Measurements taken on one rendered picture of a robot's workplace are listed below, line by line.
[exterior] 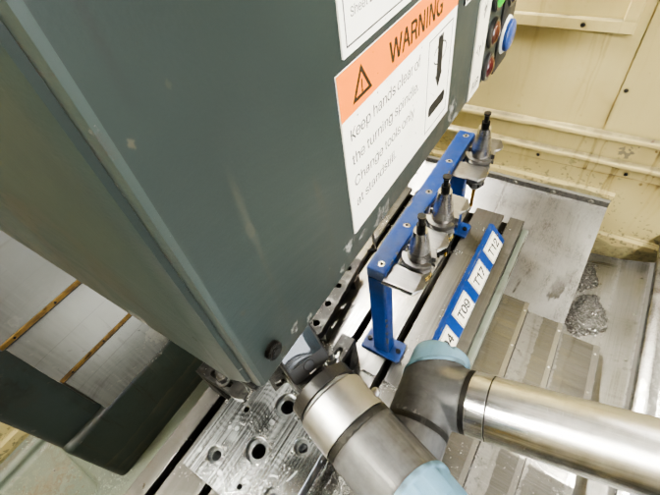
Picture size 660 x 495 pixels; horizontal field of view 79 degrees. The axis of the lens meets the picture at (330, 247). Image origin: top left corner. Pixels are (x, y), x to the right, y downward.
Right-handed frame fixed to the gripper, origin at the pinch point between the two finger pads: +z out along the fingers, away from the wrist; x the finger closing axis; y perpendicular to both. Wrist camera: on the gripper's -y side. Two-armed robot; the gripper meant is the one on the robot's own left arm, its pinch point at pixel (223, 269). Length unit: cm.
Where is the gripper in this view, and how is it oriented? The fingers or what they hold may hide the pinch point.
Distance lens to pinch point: 51.8
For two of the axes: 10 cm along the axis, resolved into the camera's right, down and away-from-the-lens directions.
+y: 0.9, 6.2, 7.8
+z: -6.4, -5.6, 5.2
